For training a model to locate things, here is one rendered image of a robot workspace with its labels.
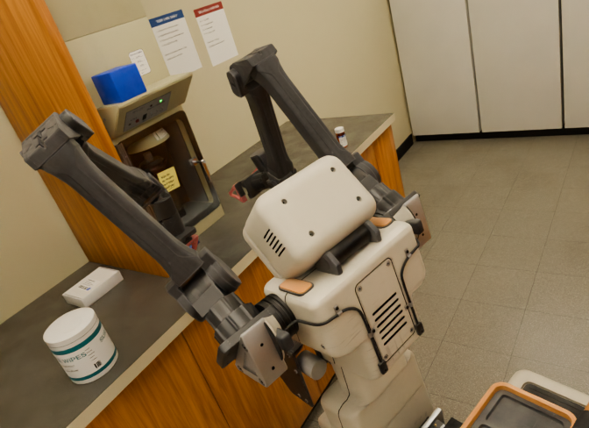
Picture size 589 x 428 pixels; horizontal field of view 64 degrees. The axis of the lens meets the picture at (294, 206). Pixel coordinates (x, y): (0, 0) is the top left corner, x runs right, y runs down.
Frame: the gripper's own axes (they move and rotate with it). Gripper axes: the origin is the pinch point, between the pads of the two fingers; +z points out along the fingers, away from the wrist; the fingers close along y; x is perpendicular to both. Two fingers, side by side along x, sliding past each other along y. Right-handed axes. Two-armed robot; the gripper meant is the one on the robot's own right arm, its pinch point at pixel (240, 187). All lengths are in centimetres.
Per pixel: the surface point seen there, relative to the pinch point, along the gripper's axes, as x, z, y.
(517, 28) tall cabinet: 27, -12, -289
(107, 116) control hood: -39.7, 9.7, 23.6
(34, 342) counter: 9, 38, 70
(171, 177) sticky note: -12.9, 20.1, 9.3
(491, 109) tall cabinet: 80, 26, -288
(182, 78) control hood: -40.1, 3.6, -3.7
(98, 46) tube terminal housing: -59, 10, 14
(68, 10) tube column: -70, 7, 18
